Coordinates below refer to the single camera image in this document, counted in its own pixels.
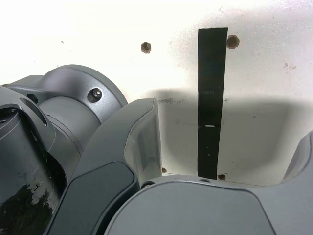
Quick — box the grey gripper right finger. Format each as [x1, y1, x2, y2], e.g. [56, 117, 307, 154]
[105, 131, 313, 235]

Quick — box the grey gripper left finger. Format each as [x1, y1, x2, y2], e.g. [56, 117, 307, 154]
[45, 97, 163, 235]

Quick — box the black tape strip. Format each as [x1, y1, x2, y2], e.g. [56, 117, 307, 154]
[197, 27, 228, 180]

